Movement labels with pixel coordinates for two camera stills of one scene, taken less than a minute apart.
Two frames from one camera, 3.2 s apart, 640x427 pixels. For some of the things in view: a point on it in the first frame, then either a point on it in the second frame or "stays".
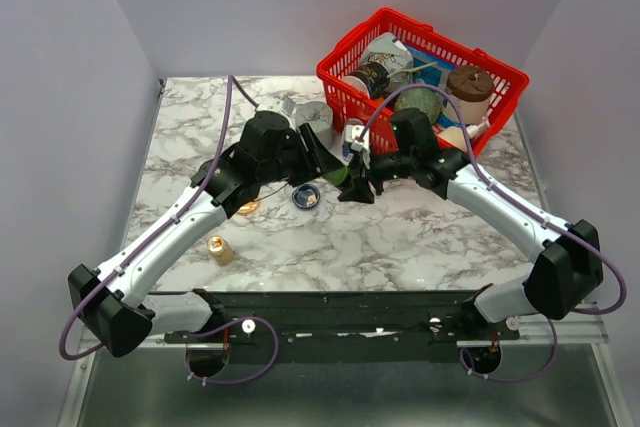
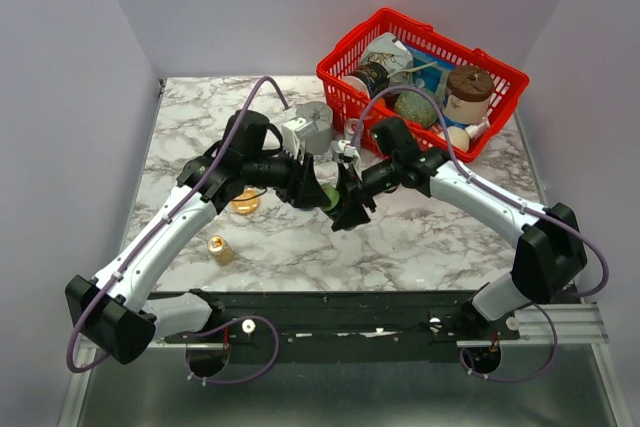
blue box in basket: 430,69 stays
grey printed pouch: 388,50 stays
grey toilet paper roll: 319,117 stays
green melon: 428,100 stays
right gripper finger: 358,190 → 351,215
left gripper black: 318,161 → 304,189
